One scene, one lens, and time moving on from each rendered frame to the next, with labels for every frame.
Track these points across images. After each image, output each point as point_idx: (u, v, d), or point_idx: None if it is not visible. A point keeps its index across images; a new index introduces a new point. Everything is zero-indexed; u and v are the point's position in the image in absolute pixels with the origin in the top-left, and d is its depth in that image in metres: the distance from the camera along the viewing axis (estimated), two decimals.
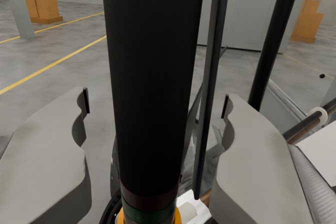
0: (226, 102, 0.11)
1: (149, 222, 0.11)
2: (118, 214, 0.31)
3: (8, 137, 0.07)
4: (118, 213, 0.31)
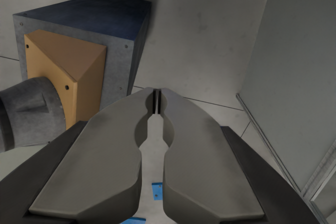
0: (160, 97, 0.11)
1: None
2: None
3: (84, 122, 0.08)
4: None
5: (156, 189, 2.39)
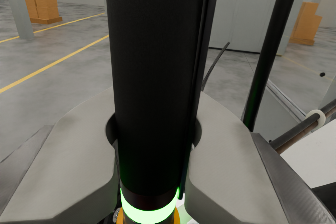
0: None
1: (148, 221, 0.11)
2: (117, 213, 0.30)
3: (50, 127, 0.08)
4: (120, 208, 0.30)
5: None
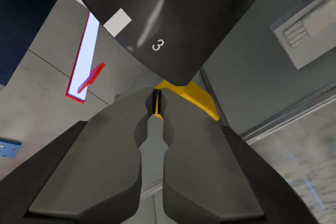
0: (160, 97, 0.11)
1: None
2: None
3: (84, 122, 0.08)
4: None
5: None
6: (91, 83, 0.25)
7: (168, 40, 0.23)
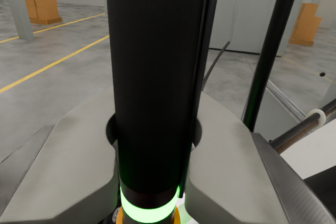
0: None
1: (148, 220, 0.11)
2: (114, 215, 0.29)
3: (50, 127, 0.08)
4: None
5: None
6: None
7: None
